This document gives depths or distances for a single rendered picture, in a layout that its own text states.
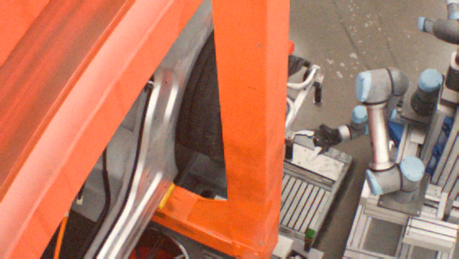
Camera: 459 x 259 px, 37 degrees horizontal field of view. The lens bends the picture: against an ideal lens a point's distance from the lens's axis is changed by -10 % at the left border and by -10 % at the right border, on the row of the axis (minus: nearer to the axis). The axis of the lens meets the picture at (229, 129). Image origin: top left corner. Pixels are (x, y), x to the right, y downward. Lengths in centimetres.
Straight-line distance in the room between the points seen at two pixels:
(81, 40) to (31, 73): 9
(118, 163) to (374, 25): 234
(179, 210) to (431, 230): 119
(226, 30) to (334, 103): 256
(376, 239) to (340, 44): 147
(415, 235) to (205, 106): 113
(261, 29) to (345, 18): 303
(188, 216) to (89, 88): 215
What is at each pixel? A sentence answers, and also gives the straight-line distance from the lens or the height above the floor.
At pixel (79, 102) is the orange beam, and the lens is 129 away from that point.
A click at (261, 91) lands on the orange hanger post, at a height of 197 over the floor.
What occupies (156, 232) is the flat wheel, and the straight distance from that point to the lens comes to 361.
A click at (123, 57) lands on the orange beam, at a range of 132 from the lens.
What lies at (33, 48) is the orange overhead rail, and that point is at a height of 300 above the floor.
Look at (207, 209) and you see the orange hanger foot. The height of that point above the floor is 75.
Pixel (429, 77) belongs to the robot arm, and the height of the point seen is 104.
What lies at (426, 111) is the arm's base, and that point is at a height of 85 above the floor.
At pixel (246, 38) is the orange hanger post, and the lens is 202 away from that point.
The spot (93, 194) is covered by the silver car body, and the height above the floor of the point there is 80.
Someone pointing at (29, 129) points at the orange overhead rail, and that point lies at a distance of 96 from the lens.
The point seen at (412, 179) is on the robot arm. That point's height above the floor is 103.
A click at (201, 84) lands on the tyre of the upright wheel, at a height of 112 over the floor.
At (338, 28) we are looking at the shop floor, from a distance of 490.
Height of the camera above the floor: 377
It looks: 59 degrees down
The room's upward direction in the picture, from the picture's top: 4 degrees counter-clockwise
